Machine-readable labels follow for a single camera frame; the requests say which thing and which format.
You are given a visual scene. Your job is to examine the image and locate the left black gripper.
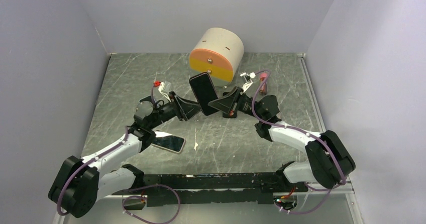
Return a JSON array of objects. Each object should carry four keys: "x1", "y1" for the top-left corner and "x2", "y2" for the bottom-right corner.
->
[{"x1": 148, "y1": 91, "x2": 204, "y2": 130}]

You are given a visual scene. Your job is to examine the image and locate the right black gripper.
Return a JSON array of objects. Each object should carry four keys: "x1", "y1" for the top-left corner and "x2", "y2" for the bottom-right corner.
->
[{"x1": 207, "y1": 86, "x2": 264, "y2": 121}]

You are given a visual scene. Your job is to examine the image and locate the bare black phone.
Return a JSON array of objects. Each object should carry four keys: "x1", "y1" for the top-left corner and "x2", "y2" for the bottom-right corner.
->
[{"x1": 189, "y1": 72, "x2": 218, "y2": 116}]

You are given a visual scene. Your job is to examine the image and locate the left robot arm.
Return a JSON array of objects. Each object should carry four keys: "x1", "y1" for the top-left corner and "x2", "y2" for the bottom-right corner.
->
[{"x1": 48, "y1": 92, "x2": 201, "y2": 217}]

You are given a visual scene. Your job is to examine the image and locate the phone in cream case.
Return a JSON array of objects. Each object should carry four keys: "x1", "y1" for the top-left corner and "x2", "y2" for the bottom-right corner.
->
[{"x1": 151, "y1": 131, "x2": 186, "y2": 154}]

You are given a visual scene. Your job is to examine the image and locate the pink capped marker tube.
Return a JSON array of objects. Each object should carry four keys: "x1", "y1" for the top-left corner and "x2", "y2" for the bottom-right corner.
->
[{"x1": 259, "y1": 71, "x2": 269, "y2": 95}]

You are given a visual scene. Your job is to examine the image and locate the round pastel drawer cabinet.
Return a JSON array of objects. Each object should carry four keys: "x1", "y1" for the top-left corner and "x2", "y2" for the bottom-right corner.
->
[{"x1": 188, "y1": 28, "x2": 244, "y2": 87}]

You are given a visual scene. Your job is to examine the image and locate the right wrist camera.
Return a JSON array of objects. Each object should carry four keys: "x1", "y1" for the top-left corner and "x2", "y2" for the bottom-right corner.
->
[{"x1": 240, "y1": 72, "x2": 256, "y2": 93}]

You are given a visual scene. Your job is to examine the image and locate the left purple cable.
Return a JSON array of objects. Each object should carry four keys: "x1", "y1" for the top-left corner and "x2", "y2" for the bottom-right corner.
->
[{"x1": 56, "y1": 84, "x2": 182, "y2": 224}]

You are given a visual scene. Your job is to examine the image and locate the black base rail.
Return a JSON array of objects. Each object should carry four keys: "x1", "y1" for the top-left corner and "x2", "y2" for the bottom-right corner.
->
[{"x1": 116, "y1": 172, "x2": 307, "y2": 207}]

